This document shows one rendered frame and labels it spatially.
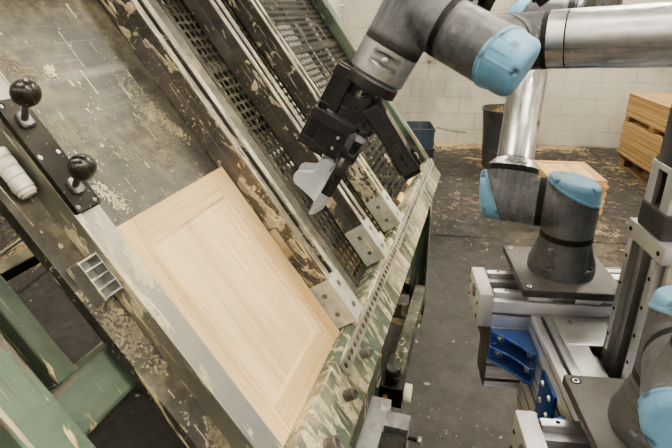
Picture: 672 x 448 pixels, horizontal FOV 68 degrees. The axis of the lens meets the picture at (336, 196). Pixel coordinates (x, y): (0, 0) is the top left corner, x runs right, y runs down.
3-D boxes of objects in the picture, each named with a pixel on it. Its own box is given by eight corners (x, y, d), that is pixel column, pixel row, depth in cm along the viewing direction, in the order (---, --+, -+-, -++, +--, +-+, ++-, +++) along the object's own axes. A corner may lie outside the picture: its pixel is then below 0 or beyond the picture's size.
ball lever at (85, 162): (70, 204, 76) (79, 182, 65) (54, 184, 76) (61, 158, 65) (92, 191, 78) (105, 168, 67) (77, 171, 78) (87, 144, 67)
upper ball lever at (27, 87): (20, 139, 74) (20, 105, 64) (4, 118, 74) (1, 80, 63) (44, 128, 77) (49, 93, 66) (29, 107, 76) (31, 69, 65)
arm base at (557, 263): (581, 254, 126) (588, 219, 122) (605, 285, 112) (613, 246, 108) (520, 251, 127) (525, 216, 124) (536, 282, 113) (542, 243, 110)
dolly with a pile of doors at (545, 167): (600, 230, 385) (611, 181, 371) (531, 227, 391) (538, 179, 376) (574, 201, 442) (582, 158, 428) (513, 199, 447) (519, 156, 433)
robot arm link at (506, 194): (539, 226, 111) (577, -13, 111) (471, 216, 116) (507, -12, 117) (539, 227, 122) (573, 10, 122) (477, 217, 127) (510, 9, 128)
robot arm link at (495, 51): (556, 37, 60) (479, -5, 63) (538, 42, 51) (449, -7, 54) (519, 93, 64) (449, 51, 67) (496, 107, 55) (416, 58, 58)
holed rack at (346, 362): (346, 375, 109) (348, 374, 108) (338, 364, 108) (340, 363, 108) (433, 163, 256) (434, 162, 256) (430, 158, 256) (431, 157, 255)
